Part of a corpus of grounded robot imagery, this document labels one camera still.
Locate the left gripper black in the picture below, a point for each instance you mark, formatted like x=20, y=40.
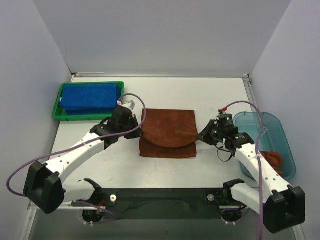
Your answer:
x=134, y=126

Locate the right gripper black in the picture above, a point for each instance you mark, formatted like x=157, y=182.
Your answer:
x=208, y=132

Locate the rust orange towel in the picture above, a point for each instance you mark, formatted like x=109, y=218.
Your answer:
x=168, y=133
x=275, y=160

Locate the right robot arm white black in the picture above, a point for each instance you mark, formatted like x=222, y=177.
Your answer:
x=279, y=204

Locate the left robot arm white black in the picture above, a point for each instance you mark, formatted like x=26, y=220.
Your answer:
x=45, y=182

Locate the folded blue towel stack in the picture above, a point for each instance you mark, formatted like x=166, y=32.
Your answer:
x=86, y=99

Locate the teal transparent plastic bin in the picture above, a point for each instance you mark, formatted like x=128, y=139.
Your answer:
x=273, y=139

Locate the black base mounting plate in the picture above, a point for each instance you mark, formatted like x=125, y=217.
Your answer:
x=133, y=210

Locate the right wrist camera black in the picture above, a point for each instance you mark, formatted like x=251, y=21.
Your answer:
x=225, y=120

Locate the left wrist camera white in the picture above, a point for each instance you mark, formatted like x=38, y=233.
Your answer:
x=126, y=104

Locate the aluminium back rail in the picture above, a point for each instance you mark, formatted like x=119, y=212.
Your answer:
x=147, y=75

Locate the aluminium right side rail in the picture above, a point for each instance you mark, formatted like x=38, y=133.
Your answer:
x=249, y=90

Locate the aluminium front frame rail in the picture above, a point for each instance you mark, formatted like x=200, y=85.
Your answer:
x=175, y=200

